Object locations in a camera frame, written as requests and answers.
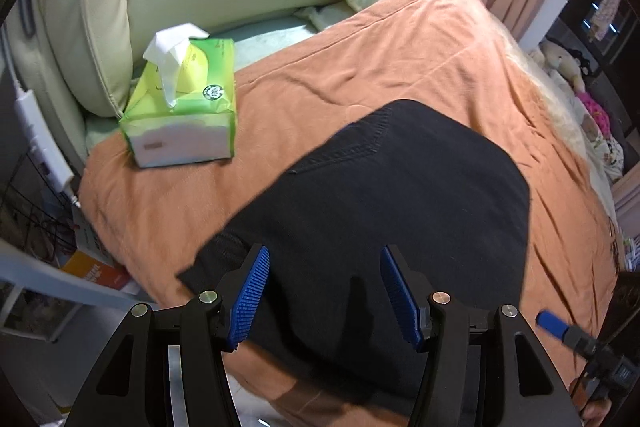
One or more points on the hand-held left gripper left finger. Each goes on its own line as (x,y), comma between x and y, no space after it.
(250,302)

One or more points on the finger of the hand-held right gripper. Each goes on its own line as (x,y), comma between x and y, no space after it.
(550,322)

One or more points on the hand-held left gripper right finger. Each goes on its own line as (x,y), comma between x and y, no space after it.
(400,302)

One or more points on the black pants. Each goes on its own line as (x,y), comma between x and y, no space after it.
(375,187)

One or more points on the person's right hand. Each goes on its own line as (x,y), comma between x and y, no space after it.
(597,413)

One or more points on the folded black clothes stack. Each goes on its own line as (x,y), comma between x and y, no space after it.
(627,302)

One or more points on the orange cardboard box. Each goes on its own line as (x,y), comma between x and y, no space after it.
(95,274)

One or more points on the cream bear-print bedding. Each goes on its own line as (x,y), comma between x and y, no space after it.
(607,157)

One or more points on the green tissue box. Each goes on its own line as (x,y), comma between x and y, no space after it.
(200,117)

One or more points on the pink plush toy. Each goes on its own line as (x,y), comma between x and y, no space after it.
(595,112)

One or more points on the beige plush toy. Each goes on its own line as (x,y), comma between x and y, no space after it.
(560,62)

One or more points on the orange blanket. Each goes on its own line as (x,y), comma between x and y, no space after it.
(400,37)

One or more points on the white power strip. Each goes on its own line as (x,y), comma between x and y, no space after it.
(40,137)

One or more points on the floral hanging garment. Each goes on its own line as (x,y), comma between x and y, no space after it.
(607,12)

